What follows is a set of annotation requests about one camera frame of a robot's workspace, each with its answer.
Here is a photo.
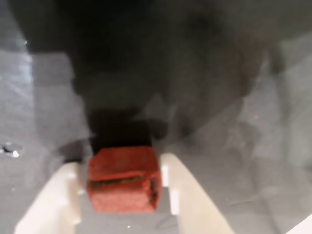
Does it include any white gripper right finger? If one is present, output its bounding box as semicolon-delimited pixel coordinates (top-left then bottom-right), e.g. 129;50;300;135
159;153;236;234

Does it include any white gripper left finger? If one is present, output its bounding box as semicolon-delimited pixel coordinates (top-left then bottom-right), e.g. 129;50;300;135
13;162;82;234

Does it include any red cube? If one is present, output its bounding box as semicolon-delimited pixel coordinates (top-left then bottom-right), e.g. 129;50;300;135
86;145;163;215

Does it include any black table mat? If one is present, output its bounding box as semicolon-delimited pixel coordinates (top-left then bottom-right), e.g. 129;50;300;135
0;0;312;234

